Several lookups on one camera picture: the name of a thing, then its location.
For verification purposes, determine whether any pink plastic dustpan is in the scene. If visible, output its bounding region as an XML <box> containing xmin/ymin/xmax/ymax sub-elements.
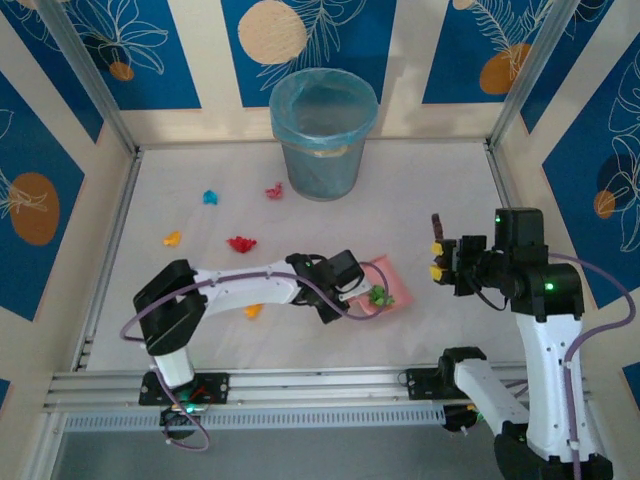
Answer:
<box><xmin>349</xmin><ymin>253</ymin><xmax>414</xmax><ymax>317</ymax></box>

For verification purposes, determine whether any red paper scrap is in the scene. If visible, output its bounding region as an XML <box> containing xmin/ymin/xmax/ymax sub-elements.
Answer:
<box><xmin>227</xmin><ymin>235</ymin><xmax>260</xmax><ymax>255</ymax></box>

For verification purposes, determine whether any bin with blue liner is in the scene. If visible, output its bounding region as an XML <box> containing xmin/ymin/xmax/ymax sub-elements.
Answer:
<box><xmin>268</xmin><ymin>68</ymin><xmax>379</xmax><ymax>202</ymax></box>

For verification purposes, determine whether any small black controller board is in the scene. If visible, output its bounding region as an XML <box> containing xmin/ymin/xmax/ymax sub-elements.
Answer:
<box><xmin>158</xmin><ymin>403</ymin><xmax>209</xmax><ymax>442</ymax></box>
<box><xmin>442</xmin><ymin>402</ymin><xmax>484</xmax><ymax>437</ymax></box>

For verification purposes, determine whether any aluminium side rail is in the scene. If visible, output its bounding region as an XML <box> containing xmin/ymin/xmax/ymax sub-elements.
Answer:
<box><xmin>71</xmin><ymin>149</ymin><xmax>146</xmax><ymax>372</ymax></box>
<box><xmin>483</xmin><ymin>142</ymin><xmax>569</xmax><ymax>364</ymax></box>

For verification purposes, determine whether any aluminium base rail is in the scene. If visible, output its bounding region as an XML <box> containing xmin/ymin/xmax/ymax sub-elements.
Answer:
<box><xmin>42</xmin><ymin>366</ymin><xmax>596</xmax><ymax>415</ymax></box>

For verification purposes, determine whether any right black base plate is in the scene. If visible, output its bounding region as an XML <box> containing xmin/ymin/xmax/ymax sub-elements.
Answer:
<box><xmin>405</xmin><ymin>368</ymin><xmax>497</xmax><ymax>402</ymax></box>

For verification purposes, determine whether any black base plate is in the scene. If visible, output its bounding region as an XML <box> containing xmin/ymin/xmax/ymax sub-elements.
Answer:
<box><xmin>138</xmin><ymin>372</ymin><xmax>231</xmax><ymax>407</ymax></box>
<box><xmin>405</xmin><ymin>368</ymin><xmax>497</xmax><ymax>402</ymax></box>

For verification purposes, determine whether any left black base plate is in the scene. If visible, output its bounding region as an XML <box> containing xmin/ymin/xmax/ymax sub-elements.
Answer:
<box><xmin>138</xmin><ymin>372</ymin><xmax>231</xmax><ymax>407</ymax></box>

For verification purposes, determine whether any grey slotted cable duct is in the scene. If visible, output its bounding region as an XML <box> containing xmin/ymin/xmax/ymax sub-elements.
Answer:
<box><xmin>62</xmin><ymin>403</ymin><xmax>447</xmax><ymax>434</ymax></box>

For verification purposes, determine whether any aluminium frame post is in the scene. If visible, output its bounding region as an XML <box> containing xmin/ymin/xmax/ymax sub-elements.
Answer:
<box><xmin>35</xmin><ymin>0</ymin><xmax>142</xmax><ymax>157</ymax></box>
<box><xmin>485</xmin><ymin>0</ymin><xmax>586</xmax><ymax>152</ymax></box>

